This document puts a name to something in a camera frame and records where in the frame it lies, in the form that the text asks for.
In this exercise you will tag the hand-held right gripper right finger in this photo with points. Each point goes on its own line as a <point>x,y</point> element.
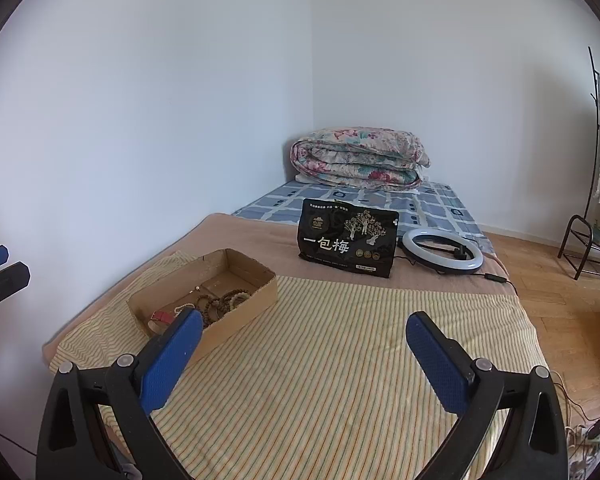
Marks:
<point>437,360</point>

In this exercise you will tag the blue patterned bedsheet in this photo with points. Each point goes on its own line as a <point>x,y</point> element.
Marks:
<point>430,210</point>

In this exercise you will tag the black snack bag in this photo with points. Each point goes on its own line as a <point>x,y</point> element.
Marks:
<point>345,240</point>

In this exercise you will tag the white pillow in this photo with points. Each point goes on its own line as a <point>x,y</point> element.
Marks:
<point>301,179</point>

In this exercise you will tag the cardboard box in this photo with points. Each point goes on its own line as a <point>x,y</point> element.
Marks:
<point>250,300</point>

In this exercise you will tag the folded floral quilt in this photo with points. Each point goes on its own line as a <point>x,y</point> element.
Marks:
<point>360,157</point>

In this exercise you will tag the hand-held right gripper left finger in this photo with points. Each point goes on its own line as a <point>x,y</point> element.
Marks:
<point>172,355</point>

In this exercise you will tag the brown blanket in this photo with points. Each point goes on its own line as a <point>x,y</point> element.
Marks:
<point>205,240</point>

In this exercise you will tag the white power strip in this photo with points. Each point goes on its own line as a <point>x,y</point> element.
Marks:
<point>597,430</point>

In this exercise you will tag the black clothes rack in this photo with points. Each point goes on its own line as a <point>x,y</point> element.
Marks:
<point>577,217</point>

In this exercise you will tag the striped bed sheet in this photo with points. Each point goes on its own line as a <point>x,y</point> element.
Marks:
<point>330,360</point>

